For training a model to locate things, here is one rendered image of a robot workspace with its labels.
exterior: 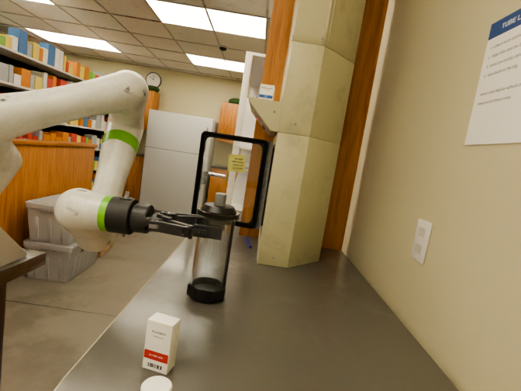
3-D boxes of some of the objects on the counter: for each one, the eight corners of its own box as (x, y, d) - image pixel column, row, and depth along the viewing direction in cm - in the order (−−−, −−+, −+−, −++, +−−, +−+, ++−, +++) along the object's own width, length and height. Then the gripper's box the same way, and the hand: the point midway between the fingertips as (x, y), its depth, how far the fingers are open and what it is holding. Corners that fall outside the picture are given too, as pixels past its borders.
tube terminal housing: (312, 248, 152) (343, 74, 143) (326, 274, 120) (367, 52, 111) (257, 240, 152) (284, 66, 143) (257, 263, 120) (292, 40, 110)
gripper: (118, 209, 74) (220, 223, 74) (150, 196, 95) (229, 207, 96) (115, 243, 75) (216, 256, 75) (148, 222, 96) (226, 233, 97)
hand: (214, 227), depth 86 cm, fingers closed on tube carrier, 9 cm apart
